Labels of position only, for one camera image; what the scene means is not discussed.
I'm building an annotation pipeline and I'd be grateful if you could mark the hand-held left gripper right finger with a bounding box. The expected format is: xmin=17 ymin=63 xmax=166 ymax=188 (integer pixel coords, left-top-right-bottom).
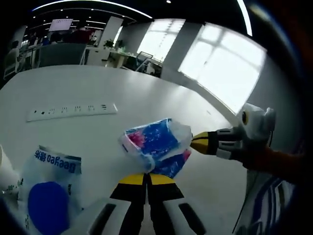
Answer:
xmin=147 ymin=173 xmax=209 ymax=235

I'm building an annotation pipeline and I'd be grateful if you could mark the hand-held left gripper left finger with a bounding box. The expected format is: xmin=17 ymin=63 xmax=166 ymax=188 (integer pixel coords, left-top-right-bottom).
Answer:
xmin=88 ymin=173 xmax=149 ymax=235

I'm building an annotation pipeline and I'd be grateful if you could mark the blue tissue pack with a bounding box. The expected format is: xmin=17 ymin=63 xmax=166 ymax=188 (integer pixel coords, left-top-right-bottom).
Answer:
xmin=118 ymin=118 xmax=194 ymax=179

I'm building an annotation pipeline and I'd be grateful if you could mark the plastic package with blue pad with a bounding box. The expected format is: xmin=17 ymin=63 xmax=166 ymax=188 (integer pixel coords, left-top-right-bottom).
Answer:
xmin=18 ymin=145 xmax=84 ymax=235

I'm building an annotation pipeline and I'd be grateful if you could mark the large bright window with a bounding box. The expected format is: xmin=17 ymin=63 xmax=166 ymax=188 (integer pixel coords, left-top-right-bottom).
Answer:
xmin=178 ymin=23 xmax=268 ymax=116

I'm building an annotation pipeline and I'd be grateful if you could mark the person's clothed torso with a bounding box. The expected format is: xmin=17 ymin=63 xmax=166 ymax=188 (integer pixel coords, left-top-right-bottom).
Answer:
xmin=232 ymin=175 xmax=313 ymax=235

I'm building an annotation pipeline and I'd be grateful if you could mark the white table power strip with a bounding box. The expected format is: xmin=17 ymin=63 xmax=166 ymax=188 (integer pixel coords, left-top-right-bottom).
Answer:
xmin=26 ymin=102 xmax=118 ymax=122

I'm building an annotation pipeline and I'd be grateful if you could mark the mesh office chair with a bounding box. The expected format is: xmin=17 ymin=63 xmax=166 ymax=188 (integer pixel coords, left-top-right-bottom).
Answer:
xmin=135 ymin=51 xmax=154 ymax=73

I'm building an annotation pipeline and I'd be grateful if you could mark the curved ceiling light strip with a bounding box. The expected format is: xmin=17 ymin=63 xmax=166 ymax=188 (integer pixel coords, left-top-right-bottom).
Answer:
xmin=236 ymin=0 xmax=253 ymax=36
xmin=31 ymin=0 xmax=154 ymax=19

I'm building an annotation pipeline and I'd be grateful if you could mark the window with blinds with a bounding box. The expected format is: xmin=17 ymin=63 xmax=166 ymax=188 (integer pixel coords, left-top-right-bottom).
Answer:
xmin=138 ymin=19 xmax=186 ymax=62

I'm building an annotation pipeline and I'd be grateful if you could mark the grey padded chair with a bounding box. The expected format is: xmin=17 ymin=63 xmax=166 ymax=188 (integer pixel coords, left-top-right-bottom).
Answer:
xmin=39 ymin=43 xmax=88 ymax=67

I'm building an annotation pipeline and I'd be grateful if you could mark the wall screen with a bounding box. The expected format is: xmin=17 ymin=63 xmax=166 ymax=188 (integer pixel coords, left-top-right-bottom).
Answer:
xmin=48 ymin=19 xmax=74 ymax=32

